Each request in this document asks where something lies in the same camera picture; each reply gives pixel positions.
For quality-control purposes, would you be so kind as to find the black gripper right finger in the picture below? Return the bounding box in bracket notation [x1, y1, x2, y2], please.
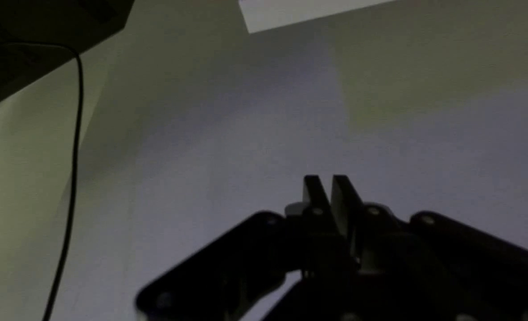
[332, 174, 528, 321]

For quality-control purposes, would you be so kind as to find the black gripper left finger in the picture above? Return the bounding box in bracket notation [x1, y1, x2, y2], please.
[136, 174, 329, 321]

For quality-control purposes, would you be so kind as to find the black overhead object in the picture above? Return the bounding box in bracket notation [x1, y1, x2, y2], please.
[0, 0, 136, 101]

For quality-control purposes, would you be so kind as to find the black cable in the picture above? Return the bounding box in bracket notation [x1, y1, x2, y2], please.
[2, 39, 86, 321]

